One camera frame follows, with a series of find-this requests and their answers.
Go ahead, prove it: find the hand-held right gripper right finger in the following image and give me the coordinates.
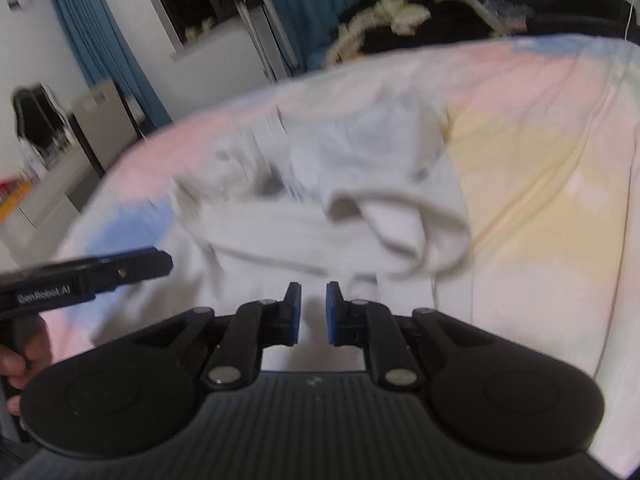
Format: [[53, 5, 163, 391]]
[[326, 281, 496, 391]]

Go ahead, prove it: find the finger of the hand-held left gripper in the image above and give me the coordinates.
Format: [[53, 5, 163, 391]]
[[80, 247, 174, 295]]

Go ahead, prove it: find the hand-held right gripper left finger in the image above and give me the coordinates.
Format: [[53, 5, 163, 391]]
[[131, 282, 302, 391]]

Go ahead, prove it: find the light grey t-shirt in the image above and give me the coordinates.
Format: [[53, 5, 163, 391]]
[[92, 95, 473, 373]]

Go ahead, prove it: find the black and cream clothes pile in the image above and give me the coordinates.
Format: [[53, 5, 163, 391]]
[[325, 0, 506, 66]]

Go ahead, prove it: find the pile of dark clothes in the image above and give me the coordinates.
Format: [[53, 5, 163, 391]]
[[330, 0, 531, 58]]

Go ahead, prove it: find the person's left hand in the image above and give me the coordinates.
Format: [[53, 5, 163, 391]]
[[0, 317, 54, 416]]

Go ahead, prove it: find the white cabinet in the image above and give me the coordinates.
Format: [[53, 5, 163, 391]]
[[0, 145, 106, 256]]

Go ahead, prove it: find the beige wooden chair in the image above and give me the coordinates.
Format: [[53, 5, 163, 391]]
[[67, 79, 148, 173]]

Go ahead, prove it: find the black office chair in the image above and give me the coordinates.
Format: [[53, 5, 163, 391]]
[[11, 82, 68, 148]]

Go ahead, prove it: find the narrow blue curtain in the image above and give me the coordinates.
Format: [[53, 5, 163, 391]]
[[37, 0, 173, 131]]

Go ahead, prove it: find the small cream object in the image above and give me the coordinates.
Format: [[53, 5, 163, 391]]
[[182, 16, 219, 44]]

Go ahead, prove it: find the white window sill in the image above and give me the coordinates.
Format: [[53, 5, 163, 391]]
[[170, 10, 253, 62]]

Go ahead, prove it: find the pastel tie-dye bed sheet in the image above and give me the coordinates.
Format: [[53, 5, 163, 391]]
[[50, 34, 640, 478]]

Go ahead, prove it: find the silver metal pole stand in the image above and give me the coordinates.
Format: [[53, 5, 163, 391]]
[[227, 0, 281, 86]]

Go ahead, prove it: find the black and silver tripod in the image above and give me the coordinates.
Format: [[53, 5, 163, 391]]
[[252, 0, 302, 73]]

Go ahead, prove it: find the black sofa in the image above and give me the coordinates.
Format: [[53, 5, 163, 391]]
[[520, 0, 640, 41]]

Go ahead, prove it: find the white charger cable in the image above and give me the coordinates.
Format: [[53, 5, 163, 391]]
[[617, 0, 638, 41]]

